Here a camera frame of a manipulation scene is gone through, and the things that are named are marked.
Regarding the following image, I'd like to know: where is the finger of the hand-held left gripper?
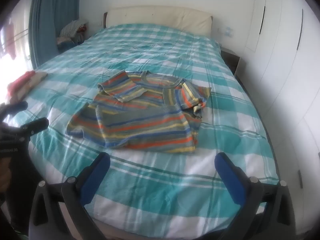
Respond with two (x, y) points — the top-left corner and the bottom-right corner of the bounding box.
(0, 101), (29, 117)
(19, 117), (50, 136)

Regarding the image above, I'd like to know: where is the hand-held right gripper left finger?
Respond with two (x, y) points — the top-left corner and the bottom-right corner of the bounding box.
(29, 152), (112, 240)

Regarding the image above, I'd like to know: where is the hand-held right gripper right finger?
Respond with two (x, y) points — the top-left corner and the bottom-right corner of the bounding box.
(214, 152), (300, 240)

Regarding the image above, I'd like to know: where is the striped t-shirt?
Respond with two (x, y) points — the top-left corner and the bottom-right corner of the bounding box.
(65, 70), (212, 155)

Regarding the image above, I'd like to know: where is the pile of clothes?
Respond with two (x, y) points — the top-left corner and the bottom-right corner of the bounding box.
(56, 20), (88, 53)

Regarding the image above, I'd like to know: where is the red folded cloth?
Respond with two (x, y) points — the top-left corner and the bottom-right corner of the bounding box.
(6, 71), (36, 98)

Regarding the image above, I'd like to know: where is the beige folded cloth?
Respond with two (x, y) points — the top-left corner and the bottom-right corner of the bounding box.
(11, 72), (48, 101)

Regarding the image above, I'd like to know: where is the teal plaid bed cover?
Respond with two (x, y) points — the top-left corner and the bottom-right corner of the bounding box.
(25, 23), (280, 227)

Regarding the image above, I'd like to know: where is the blue curtain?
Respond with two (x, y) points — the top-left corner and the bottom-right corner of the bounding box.
(28, 0), (82, 70)

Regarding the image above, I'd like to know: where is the dark bedside table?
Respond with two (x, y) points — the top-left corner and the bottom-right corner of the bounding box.
(220, 47), (241, 76)

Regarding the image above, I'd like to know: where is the white wardrobe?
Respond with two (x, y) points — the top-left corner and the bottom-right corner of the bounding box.
(244, 0), (320, 195)

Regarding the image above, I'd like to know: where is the white pillow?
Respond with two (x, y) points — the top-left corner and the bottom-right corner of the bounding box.
(103, 6), (213, 36)

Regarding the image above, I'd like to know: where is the wall socket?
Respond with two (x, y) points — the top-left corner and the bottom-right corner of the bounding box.
(217, 26), (235, 37)

